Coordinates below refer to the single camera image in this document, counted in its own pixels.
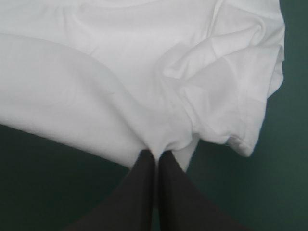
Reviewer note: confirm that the white T-shirt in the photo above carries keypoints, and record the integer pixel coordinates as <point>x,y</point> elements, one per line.
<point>115,72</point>

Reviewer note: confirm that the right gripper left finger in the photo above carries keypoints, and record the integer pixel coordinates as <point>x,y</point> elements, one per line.
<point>130,197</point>

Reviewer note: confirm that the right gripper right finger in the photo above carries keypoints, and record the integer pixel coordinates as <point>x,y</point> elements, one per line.
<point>187,202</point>

